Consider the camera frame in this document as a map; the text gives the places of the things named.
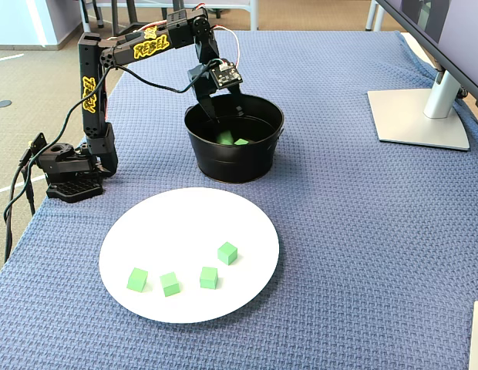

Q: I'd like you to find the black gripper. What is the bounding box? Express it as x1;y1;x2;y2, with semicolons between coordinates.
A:
186;32;247;120

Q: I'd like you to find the white round plate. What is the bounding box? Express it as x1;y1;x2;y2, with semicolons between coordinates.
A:
98;187;281;324

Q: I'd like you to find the black metal bucket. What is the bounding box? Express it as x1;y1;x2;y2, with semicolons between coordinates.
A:
184;94;285;184

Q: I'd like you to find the white table leg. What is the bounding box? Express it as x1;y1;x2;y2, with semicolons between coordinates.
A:
248;0;260;32

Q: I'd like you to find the light grey chair leg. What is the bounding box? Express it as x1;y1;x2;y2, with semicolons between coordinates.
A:
79;0;107;35

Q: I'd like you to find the grey table leg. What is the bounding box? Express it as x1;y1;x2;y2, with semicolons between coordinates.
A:
364;0;387;34

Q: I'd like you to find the blue woven cloth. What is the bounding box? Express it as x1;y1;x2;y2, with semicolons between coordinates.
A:
0;30;478;370

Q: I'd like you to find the silver monitor stand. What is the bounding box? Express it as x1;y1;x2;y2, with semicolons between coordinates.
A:
366;63;471;153

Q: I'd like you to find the computer monitor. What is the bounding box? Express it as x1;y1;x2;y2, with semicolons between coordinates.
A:
375;0;478;99

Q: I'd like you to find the black wrist camera circuit board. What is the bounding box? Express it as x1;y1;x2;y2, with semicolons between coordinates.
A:
210;59;245;90

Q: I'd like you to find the black camera cable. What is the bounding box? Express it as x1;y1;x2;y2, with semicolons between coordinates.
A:
3;63;197;217

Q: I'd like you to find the black table leg frame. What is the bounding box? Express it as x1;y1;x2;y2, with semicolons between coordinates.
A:
111;0;186;38

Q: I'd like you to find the black base cable with plug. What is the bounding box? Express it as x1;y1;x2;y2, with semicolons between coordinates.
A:
2;148;34;267

